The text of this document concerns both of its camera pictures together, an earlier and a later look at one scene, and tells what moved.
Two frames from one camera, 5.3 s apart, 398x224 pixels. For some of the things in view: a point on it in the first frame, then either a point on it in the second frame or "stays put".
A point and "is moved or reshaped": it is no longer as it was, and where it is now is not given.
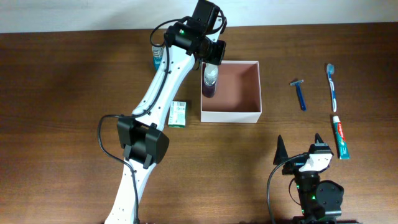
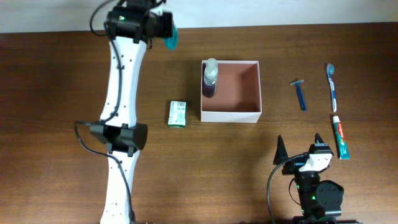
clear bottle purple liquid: (211, 73) stays put
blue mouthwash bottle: (158, 53) is moved or reshaped
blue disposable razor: (297, 83) stays put
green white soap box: (177, 114) stays put
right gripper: (281, 153) stays put
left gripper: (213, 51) → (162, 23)
